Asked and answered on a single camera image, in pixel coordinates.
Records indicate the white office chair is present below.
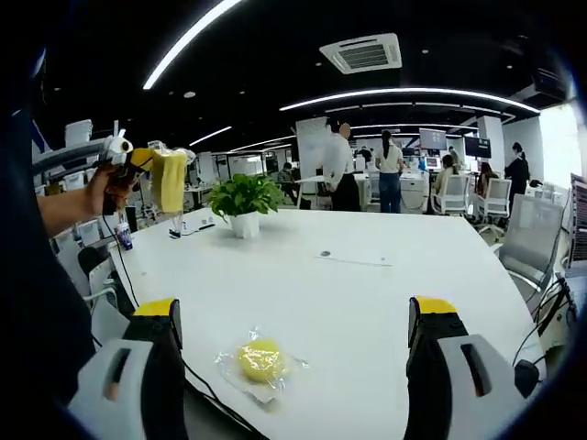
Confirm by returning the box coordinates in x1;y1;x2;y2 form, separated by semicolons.
476;177;513;233
434;173;472;217

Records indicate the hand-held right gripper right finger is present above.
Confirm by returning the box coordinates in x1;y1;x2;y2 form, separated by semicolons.
404;295;528;440

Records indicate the ceiling light strip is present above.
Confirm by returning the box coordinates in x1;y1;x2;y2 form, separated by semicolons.
142;0;243;91
278;86;542;115

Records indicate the black cable bundle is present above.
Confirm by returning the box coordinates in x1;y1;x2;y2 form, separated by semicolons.
511;270;580;369

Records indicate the round yellow silicone block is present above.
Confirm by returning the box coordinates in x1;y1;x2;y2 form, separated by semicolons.
214;325;310;405

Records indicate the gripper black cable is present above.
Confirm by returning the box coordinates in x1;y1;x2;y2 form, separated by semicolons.
100;212;141;309
180;357;260;440

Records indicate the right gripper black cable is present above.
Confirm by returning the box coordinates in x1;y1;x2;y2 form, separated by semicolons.
180;357;260;440

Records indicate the potted green plant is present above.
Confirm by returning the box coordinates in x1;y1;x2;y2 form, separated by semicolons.
207;172;286;240

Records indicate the black computer mouse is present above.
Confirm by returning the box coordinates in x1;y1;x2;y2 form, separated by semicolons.
513;358;544;401

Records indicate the blue paper cup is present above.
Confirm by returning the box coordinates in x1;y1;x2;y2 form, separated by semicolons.
114;222;135;252

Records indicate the dark wall monitor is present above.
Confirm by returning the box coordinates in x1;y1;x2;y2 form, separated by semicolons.
463;136;493;158

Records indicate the person's dark shirt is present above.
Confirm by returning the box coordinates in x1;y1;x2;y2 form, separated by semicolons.
0;109;98;416

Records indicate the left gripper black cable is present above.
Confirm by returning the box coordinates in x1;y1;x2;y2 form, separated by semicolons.
100;212;141;309

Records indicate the yellow sponge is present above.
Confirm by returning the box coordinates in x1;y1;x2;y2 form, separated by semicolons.
149;140;197;217

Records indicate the person's left hand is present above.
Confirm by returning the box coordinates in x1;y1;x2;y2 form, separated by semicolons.
84;162;143;217

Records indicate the light wall monitor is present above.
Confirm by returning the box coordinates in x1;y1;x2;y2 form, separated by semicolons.
417;127;449;152

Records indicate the ceiling air conditioner vent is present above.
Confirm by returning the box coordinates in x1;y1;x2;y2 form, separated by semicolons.
318;32;404;76

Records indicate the grey mesh office chair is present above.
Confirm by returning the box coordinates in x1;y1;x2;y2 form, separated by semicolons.
496;192;566;297

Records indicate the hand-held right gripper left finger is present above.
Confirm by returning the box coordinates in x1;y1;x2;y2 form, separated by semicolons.
67;297;188;440

